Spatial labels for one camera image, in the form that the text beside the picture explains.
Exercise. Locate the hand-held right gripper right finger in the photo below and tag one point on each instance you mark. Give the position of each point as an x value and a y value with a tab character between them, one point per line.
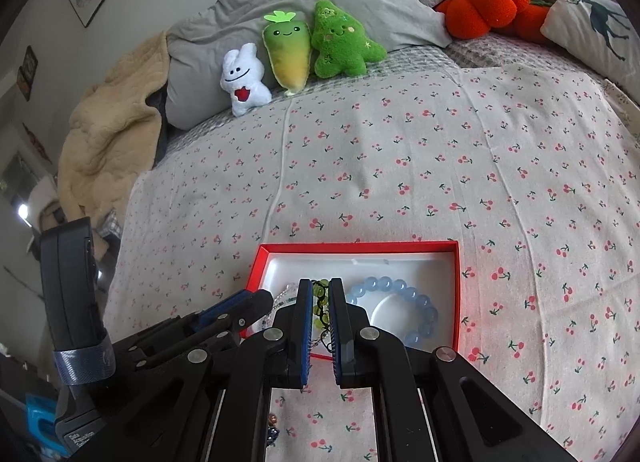
340	342

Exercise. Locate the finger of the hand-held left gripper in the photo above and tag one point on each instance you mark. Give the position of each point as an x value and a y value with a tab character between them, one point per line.
220	309
250	309

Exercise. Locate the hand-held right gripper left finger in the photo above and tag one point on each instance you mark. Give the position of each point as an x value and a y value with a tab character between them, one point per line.
303	337

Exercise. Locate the red jewelry box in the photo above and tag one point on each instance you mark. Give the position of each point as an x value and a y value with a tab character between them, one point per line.
400	267

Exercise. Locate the blue plastic object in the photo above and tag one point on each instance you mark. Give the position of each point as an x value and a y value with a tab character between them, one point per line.
42	422

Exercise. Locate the beige fleece blanket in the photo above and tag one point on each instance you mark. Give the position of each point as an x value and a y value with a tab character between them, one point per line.
110	131

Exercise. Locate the cherry print cloth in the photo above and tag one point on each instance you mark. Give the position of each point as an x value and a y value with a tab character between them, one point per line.
450	181

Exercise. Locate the white rabbit plush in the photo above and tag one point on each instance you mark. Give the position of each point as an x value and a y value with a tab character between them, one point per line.
245	86

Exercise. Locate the carrot plush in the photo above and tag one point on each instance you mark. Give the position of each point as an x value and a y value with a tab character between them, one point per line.
290	51

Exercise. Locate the green tree plush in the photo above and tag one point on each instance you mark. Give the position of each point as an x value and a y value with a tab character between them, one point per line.
340	41

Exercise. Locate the orange persimmon plush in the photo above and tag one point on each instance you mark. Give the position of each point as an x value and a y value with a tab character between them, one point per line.
480	6
532	16

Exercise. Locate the white patterned cloth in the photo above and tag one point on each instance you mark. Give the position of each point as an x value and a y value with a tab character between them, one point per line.
621	99

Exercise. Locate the deer print pillow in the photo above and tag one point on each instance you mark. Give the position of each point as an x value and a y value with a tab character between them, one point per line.
590	26

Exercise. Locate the red wall decoration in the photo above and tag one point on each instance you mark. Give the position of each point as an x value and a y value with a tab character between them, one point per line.
37	142

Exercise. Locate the small dark wall sign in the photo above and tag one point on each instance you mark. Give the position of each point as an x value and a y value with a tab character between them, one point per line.
27	72

